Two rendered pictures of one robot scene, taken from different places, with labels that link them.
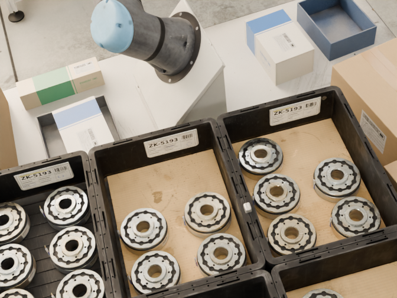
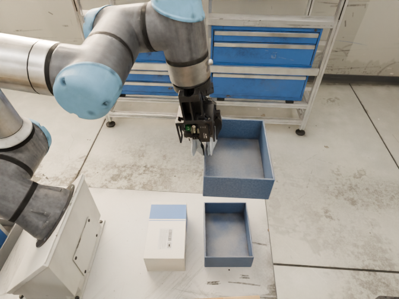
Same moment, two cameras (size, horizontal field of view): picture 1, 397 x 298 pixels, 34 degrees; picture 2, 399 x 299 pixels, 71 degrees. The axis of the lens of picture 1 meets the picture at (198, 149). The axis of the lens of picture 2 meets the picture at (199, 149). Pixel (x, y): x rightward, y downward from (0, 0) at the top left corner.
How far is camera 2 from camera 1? 1.15 m
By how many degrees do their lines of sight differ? 13
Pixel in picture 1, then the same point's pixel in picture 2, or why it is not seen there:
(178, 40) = (40, 215)
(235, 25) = (158, 197)
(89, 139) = not seen: outside the picture
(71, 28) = (131, 140)
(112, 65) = not seen: hidden behind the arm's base
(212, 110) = (52, 288)
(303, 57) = (172, 260)
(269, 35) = (158, 225)
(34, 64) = (100, 153)
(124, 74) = not seen: hidden behind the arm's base
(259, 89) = (133, 267)
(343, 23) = (236, 234)
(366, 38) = (242, 262)
